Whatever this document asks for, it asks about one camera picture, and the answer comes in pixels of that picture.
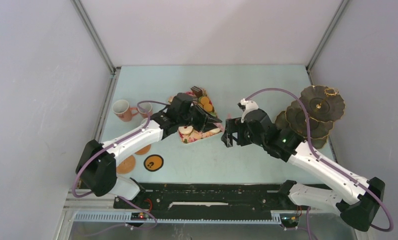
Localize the orange round biscuit lower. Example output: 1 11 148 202
203 103 214 113

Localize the chocolate cake piece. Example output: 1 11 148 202
191 86 204 98

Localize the blue grey mug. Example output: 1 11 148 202
140 118 151 129

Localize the lower wooden round coaster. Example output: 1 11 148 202
116 155 136 175

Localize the pink mug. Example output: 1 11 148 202
112 99 139 122

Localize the upper wooden round coaster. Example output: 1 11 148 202
135 144 151 155

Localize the wooden round coaster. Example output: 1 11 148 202
116 155 136 175
135 144 151 155

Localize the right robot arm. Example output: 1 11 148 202
221 109 386 232

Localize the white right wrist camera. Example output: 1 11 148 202
238 98 259 123

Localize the orange question mark coaster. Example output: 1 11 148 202
143 154 164 172

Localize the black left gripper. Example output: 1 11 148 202
177 104 221 133

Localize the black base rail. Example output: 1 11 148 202
114 181 348 222

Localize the white donut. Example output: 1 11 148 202
178 126 194 135
210 128 221 134

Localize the floral rectangular tray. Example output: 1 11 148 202
168 87 224 145

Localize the three tier black cake stand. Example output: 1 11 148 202
275 85 346 149

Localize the orange round biscuit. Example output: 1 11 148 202
203 103 214 113
199 96 210 105

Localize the small pink cup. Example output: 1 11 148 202
137 102 153 119

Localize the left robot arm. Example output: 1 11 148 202
76 92 221 208

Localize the orange round biscuit upper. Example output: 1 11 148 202
199 96 210 105

